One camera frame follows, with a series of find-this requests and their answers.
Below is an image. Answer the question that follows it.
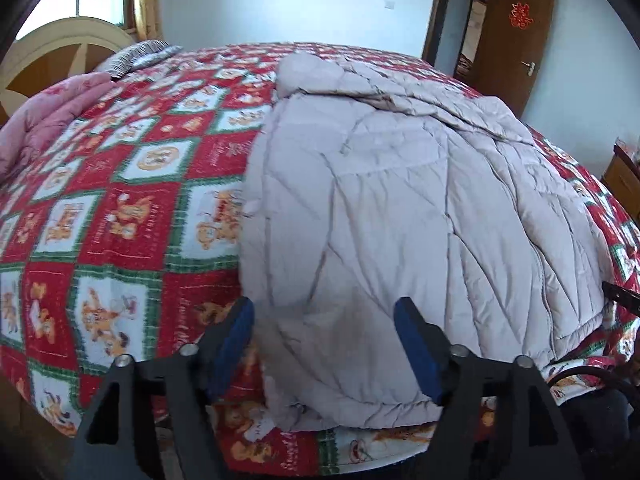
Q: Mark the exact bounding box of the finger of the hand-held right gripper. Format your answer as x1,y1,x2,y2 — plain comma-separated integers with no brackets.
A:
601,281,640,313

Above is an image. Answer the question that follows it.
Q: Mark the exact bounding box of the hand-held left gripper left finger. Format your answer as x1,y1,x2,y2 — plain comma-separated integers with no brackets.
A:
62,296,256,480

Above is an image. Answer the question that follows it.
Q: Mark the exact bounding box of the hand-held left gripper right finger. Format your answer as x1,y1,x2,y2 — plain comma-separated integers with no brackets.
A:
392,296,586,480

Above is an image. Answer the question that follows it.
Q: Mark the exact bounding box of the light grey quilted jacket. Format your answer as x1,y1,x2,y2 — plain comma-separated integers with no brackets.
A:
237,51,616,433

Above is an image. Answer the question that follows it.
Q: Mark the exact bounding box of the wooden cabinet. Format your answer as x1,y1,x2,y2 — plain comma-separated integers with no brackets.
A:
600,152,640,223

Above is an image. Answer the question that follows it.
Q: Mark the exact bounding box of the pink patterned box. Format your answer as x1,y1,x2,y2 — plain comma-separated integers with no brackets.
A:
614,137,640,161

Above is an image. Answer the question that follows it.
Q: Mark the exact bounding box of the red printed bedspread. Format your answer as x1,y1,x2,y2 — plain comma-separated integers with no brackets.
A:
0,41,640,478

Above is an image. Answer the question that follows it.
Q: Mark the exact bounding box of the brown wooden door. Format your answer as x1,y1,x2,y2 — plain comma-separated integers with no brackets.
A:
467,0,557,118

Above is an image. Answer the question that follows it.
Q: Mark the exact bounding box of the grey patterned pillow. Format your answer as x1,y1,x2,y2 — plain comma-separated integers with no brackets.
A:
132,45,185,68

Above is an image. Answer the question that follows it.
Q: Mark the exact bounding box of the pink folded blanket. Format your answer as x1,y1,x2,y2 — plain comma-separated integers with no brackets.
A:
0,71,113,181

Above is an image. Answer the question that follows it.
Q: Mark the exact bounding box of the red paper door decoration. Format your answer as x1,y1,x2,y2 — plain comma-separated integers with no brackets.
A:
508,2,534,31

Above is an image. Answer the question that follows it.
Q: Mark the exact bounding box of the striped pillow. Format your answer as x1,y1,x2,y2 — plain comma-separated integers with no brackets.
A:
95,39,171,81

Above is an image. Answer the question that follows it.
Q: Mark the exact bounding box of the wooden bed headboard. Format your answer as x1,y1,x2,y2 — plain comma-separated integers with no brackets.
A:
0,16,137,128

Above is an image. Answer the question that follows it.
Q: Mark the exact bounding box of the yellow patterned curtain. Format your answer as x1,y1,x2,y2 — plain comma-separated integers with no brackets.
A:
132,0,163,41

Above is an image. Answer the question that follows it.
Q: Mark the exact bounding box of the brown door frame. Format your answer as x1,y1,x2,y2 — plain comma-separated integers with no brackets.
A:
421,0,496,83

